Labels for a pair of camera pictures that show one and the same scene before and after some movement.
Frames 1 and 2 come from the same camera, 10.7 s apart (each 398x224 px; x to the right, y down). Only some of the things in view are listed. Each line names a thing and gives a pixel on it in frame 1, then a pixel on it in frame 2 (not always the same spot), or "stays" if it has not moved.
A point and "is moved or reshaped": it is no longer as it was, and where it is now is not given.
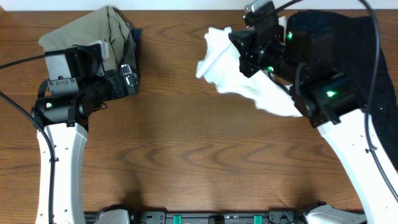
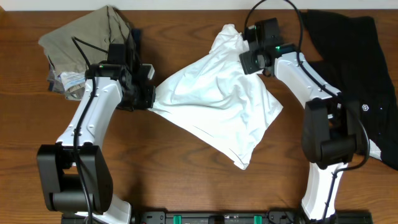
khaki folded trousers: (106, 24) stays
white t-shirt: (221, 66) is moved or reshaped
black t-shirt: (356, 44) stays
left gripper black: (130, 86) -> (148, 99)
